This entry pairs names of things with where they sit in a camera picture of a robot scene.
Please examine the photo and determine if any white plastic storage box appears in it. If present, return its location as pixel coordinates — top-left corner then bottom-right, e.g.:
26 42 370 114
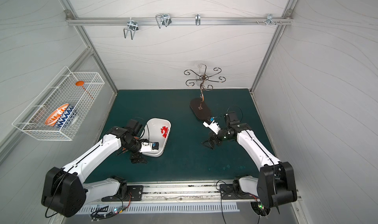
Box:
141 118 171 158

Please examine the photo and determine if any red sleeve pile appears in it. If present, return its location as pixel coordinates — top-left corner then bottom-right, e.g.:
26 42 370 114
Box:
160 126 169 138

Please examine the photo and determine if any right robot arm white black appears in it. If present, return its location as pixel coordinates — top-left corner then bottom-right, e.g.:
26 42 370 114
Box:
203 112 298 208

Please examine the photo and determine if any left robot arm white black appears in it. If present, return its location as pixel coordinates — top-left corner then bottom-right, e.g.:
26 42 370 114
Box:
41 120 142 217

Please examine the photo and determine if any metal scroll hook stand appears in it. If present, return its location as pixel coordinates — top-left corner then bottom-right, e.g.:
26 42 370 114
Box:
184 64 226 121

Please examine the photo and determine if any orange blue patterned bowl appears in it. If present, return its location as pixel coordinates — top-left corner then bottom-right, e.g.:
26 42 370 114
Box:
45 103 77 128

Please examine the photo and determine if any orange spoon in basket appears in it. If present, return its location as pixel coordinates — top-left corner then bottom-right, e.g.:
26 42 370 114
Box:
75 81 94 100

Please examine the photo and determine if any small flat metal hook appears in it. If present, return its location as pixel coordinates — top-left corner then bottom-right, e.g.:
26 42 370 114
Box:
195 14 201 26

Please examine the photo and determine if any looped metal hook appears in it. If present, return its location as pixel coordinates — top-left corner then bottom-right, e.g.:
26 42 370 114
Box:
155 14 172 29

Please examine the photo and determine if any double prong metal hook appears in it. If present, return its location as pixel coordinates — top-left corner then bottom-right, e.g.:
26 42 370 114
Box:
123 18 139 40

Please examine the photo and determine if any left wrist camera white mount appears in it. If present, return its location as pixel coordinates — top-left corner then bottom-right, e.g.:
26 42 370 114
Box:
139 142 159 154

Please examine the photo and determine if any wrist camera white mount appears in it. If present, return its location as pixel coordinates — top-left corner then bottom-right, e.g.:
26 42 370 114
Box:
139 142 159 154
203 117 221 135

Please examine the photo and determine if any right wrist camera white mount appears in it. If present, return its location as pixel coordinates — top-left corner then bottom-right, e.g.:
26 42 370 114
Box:
203 117 221 135

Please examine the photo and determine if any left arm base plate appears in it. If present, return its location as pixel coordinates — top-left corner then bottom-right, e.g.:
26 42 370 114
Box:
101 185 144 202

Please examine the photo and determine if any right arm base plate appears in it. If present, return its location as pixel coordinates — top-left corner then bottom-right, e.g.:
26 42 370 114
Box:
218 183 259 201

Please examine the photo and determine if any aluminium front rail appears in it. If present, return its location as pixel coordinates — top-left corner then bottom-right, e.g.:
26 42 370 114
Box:
58 181 302 205

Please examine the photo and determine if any aluminium rail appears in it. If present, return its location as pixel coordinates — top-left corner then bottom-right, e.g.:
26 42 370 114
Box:
66 16 294 27
58 181 302 205

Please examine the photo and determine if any left controller board with wires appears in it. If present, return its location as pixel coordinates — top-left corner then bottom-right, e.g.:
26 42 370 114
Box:
89 205 130 221

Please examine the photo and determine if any white slotted cable duct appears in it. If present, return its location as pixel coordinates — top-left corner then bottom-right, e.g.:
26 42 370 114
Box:
77 202 240 215

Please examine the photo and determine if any white wire basket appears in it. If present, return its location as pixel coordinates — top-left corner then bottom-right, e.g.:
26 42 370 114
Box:
12 66 105 141

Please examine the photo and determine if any aluminium top rail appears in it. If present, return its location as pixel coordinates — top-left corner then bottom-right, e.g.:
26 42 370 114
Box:
66 16 294 27

